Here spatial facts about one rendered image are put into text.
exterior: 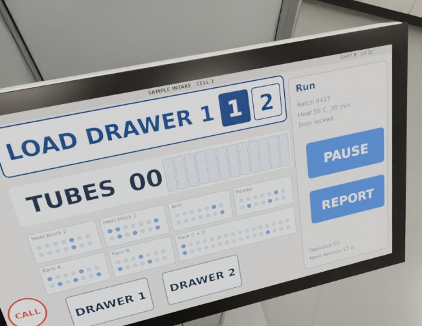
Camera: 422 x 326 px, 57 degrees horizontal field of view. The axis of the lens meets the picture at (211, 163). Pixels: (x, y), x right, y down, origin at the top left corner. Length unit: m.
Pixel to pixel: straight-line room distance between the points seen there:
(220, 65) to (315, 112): 0.12
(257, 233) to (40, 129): 0.27
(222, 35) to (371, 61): 0.71
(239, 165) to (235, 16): 0.70
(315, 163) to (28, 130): 0.31
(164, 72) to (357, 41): 0.21
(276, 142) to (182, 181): 0.11
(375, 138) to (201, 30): 0.76
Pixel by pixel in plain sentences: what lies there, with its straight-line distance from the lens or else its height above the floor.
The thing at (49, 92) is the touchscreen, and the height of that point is 1.19.
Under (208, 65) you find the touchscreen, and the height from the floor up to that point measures 1.19.
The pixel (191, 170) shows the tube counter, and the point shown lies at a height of 1.11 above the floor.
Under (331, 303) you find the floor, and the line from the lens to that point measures 1.58.
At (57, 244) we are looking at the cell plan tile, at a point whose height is 1.07.
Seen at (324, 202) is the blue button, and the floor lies 1.05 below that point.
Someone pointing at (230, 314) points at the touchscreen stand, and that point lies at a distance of 1.46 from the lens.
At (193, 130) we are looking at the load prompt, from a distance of 0.41.
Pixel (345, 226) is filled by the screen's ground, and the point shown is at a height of 1.02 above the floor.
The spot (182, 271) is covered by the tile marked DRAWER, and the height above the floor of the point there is 1.02.
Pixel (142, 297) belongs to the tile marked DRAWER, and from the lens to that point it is 0.49.
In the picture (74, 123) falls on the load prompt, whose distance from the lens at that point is 0.41.
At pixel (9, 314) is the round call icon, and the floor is 1.02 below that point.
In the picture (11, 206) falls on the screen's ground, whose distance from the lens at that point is 0.44.
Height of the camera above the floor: 1.47
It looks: 58 degrees down
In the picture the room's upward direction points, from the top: 2 degrees clockwise
